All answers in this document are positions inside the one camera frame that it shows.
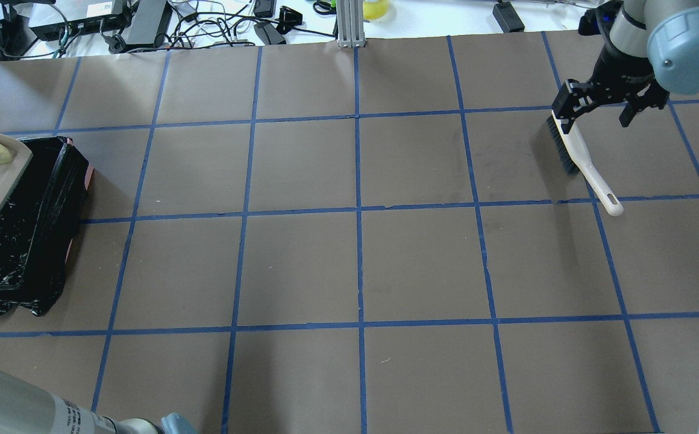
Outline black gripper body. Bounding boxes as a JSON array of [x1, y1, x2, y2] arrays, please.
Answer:
[[566, 51, 669, 112]]

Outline beige hand brush black bristles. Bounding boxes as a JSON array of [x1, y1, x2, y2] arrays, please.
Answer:
[[546, 113, 623, 216]]

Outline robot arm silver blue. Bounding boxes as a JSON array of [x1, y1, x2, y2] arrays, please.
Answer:
[[548, 1, 699, 134], [0, 371, 197, 433]]

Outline black lined trash bin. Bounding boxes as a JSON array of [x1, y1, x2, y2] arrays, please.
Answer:
[[0, 136, 92, 316]]

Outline black power adapter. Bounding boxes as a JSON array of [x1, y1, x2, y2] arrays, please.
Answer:
[[492, 1, 525, 33]]

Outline yellow tape roll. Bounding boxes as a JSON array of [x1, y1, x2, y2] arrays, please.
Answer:
[[362, 0, 390, 21]]

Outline large black power brick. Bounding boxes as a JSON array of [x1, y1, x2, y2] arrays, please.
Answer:
[[124, 1, 172, 51]]

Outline aluminium frame post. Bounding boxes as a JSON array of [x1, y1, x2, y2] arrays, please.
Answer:
[[336, 0, 366, 48]]

